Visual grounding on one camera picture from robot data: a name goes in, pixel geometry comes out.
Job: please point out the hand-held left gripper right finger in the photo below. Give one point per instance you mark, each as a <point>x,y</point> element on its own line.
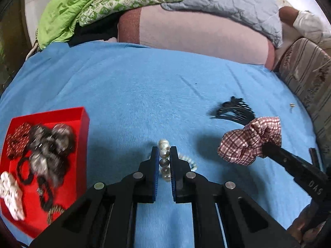
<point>173,175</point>

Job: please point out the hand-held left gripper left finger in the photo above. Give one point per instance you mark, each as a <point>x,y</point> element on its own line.
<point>155,175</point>

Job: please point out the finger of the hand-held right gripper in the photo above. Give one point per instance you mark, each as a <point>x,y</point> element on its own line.
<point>279,155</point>

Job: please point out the red checked scrunchie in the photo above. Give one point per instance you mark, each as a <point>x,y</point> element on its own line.
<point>245,142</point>

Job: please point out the red box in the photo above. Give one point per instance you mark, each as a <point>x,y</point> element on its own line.
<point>77,139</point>

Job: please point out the leopard print scrunchie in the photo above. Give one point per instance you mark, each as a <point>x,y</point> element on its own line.
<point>55,209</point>

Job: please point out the grey organza hair bow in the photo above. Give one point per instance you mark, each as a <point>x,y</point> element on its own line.
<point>46,157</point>

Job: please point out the white dotted scrunchie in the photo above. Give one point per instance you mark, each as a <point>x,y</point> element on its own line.
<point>10,193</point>

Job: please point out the person's right hand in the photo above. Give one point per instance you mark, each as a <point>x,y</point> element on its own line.
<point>300,224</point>

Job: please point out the black hair claw clip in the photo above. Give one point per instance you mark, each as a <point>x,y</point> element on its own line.
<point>232,113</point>

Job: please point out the striped floral cushion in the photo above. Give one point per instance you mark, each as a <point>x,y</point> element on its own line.
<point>307,77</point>

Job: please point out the blue blanket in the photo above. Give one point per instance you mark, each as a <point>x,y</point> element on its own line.
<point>129,87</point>

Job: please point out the pink quilted cushion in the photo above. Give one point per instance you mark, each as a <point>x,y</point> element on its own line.
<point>194,36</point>

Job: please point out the brown pillow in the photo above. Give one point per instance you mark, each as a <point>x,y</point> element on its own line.
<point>287,14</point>

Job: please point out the red dotted scrunchie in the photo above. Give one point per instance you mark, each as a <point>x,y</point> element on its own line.
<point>18,139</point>

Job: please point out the grey quilted blanket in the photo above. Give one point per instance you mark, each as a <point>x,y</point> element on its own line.
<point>232,2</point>

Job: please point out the green quilted blanket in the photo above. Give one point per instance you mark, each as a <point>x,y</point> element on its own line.
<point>67,13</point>

